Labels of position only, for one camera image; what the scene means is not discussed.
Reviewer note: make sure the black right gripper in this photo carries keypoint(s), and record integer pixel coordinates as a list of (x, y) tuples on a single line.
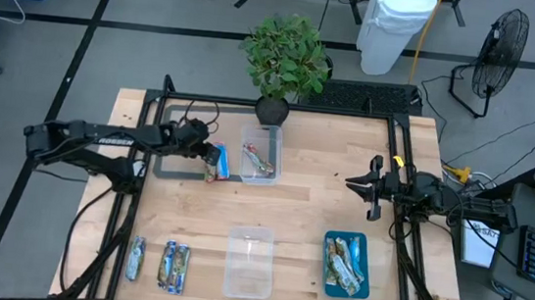
[(389, 187)]

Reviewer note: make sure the black plant pot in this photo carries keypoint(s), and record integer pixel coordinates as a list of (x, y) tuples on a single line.
[(272, 113)]

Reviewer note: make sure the yellow clamp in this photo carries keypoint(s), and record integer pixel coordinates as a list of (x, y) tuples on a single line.
[(398, 160)]

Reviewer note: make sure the clear plastic bin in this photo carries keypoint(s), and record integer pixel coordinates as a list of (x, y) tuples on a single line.
[(264, 135), (247, 281)]

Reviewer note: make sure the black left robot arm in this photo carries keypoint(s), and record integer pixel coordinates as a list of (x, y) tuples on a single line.
[(101, 140)]

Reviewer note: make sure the blue brown granola bar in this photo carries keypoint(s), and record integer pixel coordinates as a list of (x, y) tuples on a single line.
[(180, 269)]

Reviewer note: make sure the green brown granola bar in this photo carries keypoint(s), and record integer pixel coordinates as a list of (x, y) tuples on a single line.
[(330, 259)]

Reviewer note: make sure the grey rectangular frame mat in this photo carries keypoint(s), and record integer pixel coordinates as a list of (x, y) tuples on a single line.
[(181, 175)]

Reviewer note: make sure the white paper sign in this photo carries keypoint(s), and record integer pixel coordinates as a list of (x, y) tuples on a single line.
[(477, 249)]

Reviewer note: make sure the yellow power plug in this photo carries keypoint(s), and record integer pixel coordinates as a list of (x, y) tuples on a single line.
[(462, 173)]

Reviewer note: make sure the blue red granola bar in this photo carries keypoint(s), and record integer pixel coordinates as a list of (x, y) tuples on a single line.
[(223, 163)]

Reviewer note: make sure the black floor fan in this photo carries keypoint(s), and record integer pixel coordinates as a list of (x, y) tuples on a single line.
[(500, 54)]

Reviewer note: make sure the teal plastic bin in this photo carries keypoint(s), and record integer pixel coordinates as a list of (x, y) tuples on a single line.
[(363, 292)]

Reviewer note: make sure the black aluminium table frame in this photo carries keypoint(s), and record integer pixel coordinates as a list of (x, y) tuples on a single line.
[(350, 112)]

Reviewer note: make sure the green white granola bar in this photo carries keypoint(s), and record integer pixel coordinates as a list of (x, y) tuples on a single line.
[(344, 275)]

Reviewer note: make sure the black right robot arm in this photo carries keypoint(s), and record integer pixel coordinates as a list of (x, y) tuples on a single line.
[(480, 210)]

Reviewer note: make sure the white trash bin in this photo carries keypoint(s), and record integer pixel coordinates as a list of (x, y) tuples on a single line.
[(392, 34)]

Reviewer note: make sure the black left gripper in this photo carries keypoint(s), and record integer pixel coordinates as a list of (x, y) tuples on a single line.
[(192, 135)]

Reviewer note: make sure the green leafy plant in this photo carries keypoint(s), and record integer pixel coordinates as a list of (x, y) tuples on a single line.
[(283, 58)]

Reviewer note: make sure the black perforated floor mat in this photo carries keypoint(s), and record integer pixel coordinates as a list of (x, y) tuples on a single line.
[(366, 96)]

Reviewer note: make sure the blue white granola bar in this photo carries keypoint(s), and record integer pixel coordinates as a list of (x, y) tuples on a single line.
[(135, 258)]

